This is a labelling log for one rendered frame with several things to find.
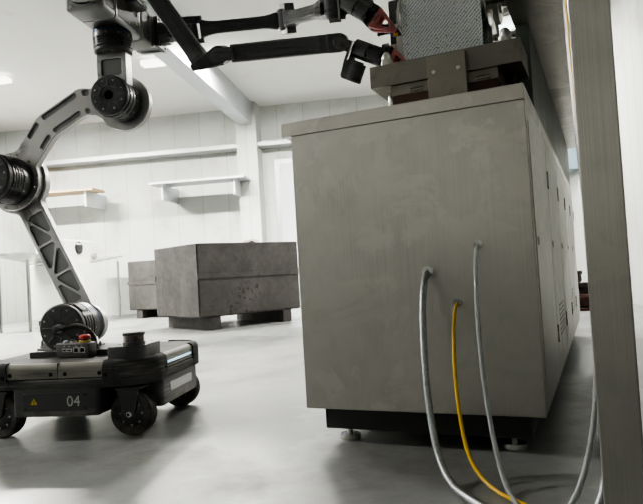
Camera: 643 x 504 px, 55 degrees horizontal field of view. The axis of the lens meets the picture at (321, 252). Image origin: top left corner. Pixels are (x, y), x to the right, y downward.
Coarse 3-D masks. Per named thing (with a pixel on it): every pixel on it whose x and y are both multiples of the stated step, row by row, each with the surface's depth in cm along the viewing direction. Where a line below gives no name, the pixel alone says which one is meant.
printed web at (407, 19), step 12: (408, 0) 186; (420, 0) 184; (432, 0) 182; (444, 0) 181; (456, 0) 179; (468, 0) 178; (408, 12) 185; (420, 12) 184; (432, 12) 182; (444, 12) 181; (456, 12) 179; (492, 12) 199; (408, 24) 185
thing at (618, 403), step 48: (576, 0) 95; (576, 48) 95; (576, 96) 95; (624, 192) 92; (624, 240) 92; (624, 288) 92; (624, 336) 92; (624, 384) 92; (624, 432) 92; (624, 480) 92
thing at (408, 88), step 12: (468, 72) 159; (480, 72) 158; (492, 72) 157; (408, 84) 166; (420, 84) 164; (468, 84) 159; (480, 84) 158; (492, 84) 157; (504, 84) 166; (396, 96) 167; (408, 96) 166; (420, 96) 165
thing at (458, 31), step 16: (448, 16) 180; (464, 16) 178; (480, 16) 176; (416, 32) 184; (432, 32) 182; (448, 32) 180; (464, 32) 178; (480, 32) 176; (416, 48) 184; (432, 48) 182; (448, 48) 180
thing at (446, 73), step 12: (432, 60) 160; (444, 60) 159; (456, 60) 157; (432, 72) 160; (444, 72) 159; (456, 72) 157; (432, 84) 160; (444, 84) 159; (456, 84) 157; (432, 96) 160
